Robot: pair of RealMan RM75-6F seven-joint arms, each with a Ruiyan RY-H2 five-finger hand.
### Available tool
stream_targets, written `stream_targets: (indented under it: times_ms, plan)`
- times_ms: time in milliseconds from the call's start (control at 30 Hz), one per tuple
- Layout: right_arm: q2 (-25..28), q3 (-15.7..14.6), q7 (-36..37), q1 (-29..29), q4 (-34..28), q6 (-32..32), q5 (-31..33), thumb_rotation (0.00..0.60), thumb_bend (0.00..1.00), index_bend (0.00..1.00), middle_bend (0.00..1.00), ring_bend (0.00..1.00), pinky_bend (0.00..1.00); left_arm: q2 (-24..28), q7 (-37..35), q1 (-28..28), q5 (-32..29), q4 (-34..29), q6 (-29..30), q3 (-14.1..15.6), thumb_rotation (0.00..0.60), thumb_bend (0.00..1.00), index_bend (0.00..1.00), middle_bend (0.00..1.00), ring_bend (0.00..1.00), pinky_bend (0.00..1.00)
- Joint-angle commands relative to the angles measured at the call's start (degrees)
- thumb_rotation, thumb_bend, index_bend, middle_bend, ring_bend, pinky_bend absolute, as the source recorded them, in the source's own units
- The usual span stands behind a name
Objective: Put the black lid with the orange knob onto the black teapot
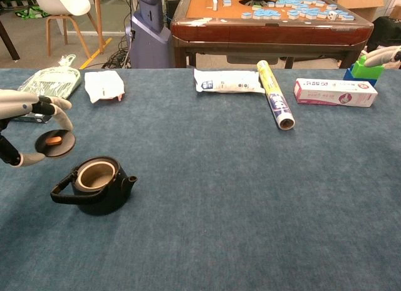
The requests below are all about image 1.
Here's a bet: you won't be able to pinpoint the blue felt table cover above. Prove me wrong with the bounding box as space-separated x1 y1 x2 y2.
0 68 401 291

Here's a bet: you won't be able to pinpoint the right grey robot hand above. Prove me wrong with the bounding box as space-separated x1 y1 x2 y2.
364 46 401 68

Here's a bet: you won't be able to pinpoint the white pink toothpaste box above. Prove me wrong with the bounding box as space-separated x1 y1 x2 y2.
293 78 378 108

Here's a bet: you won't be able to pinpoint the black bag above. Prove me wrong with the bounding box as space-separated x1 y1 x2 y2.
366 16 401 54

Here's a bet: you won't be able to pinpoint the blue grey machine base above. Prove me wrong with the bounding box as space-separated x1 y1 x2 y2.
125 0 174 69

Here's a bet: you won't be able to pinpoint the brown mahjong table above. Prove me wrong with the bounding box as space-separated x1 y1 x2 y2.
170 0 375 69

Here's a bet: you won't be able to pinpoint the dark furniture leg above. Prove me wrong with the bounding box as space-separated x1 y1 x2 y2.
0 20 21 61

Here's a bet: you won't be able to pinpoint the green toy building block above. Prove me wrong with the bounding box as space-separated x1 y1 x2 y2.
350 55 385 80

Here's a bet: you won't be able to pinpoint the black lid orange knob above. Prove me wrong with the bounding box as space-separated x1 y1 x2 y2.
34 130 77 158

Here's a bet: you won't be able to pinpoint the black teapot with handle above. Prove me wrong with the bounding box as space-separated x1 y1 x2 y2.
49 155 138 216

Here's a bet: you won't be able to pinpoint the black floor cable bundle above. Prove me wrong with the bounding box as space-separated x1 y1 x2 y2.
102 37 132 69

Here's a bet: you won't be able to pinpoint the green bag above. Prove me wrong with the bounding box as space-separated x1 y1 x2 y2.
14 5 51 20

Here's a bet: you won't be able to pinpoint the white chair wooden legs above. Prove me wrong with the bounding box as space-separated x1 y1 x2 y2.
30 0 107 59

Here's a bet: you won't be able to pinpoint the black red flat box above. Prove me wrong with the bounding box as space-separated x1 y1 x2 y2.
14 113 53 124

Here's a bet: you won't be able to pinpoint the white pouch blue print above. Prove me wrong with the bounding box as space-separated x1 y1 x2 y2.
193 68 266 94

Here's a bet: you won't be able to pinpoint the cling film roll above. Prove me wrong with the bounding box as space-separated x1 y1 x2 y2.
256 59 296 131

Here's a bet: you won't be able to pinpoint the cardboard box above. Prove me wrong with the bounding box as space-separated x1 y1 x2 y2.
325 0 401 23

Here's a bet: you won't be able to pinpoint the blue toy building block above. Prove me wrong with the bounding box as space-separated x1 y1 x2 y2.
343 63 378 87

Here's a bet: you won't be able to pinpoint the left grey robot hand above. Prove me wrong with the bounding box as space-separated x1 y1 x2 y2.
0 88 75 168

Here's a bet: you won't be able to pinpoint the wooden pole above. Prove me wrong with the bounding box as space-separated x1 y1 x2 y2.
93 0 106 55

